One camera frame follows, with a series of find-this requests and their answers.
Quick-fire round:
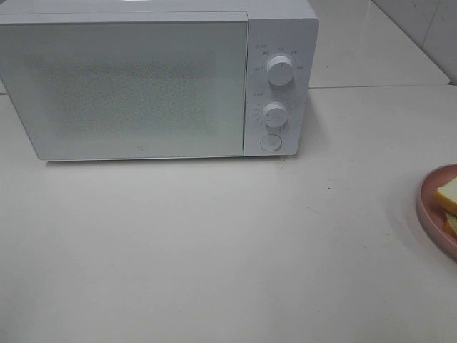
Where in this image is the round door release button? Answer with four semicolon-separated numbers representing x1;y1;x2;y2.
260;134;282;151

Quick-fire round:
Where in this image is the white microwave door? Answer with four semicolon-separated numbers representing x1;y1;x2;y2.
1;21;248;161

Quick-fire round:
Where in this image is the pink plate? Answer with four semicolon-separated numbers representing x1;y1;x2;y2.
416;164;456;261

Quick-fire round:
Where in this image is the upper sandwich bread slice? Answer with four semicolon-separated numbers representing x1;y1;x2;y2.
434;177;457;216

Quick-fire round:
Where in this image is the sandwich bread slice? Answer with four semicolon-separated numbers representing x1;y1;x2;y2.
434;177;457;216
444;211;457;239

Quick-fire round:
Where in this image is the lower sandwich bread slice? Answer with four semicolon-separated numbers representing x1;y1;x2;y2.
444;211;457;239

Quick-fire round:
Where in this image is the lower white timer knob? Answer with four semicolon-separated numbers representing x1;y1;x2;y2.
261;101;288;128

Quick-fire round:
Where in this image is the upper white power knob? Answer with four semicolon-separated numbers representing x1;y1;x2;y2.
265;53;295;86

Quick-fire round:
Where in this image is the white microwave oven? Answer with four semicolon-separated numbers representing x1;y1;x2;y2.
1;1;319;157

